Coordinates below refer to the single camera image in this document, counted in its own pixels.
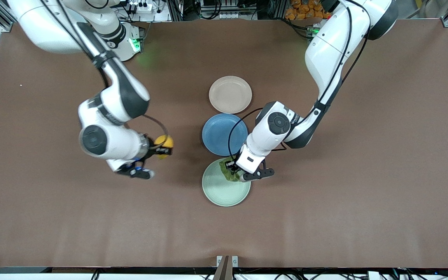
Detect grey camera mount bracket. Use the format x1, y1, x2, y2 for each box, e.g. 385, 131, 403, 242
213, 255, 239, 280

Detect pale green plate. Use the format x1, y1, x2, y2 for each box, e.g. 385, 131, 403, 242
202, 158, 252, 207

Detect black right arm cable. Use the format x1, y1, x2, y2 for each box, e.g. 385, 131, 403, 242
39, 0, 169, 150

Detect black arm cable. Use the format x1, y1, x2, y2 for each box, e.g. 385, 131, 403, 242
39, 0, 169, 150
228, 0, 371, 161

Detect white power strip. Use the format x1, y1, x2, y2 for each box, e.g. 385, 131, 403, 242
128, 1, 154, 13

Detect yellow lemon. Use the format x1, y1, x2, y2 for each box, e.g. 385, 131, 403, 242
154, 135, 175, 160

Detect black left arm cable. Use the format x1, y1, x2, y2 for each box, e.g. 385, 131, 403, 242
228, 0, 371, 161

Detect brown table cover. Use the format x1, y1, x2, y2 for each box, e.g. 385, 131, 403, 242
0, 19, 448, 269

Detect blue plate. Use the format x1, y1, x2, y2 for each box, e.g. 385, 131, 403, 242
202, 113, 249, 157

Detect beige plate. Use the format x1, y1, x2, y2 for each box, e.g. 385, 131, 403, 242
208, 75, 253, 114

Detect orange packets pile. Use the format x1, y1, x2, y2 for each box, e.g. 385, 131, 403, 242
285, 0, 333, 21

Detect green lettuce leaf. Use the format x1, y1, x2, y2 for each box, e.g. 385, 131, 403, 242
219, 159, 245, 183

